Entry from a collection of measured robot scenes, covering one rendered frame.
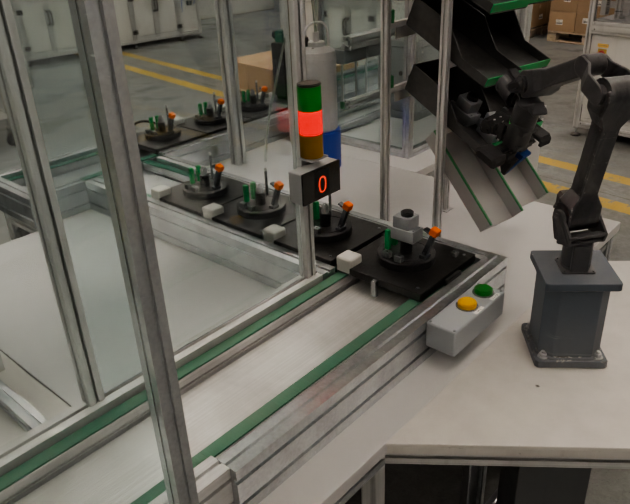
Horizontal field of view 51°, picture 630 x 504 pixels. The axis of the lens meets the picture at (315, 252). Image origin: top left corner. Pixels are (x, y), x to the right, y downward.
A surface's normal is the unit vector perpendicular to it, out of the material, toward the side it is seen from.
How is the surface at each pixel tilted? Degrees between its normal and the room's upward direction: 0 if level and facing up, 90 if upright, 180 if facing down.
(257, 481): 90
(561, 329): 90
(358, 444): 0
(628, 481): 0
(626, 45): 90
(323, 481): 0
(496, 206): 45
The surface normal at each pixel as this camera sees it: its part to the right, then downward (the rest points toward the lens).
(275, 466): 0.75, 0.28
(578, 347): -0.07, 0.46
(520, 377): -0.04, -0.89
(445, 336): -0.66, 0.36
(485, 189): 0.41, -0.39
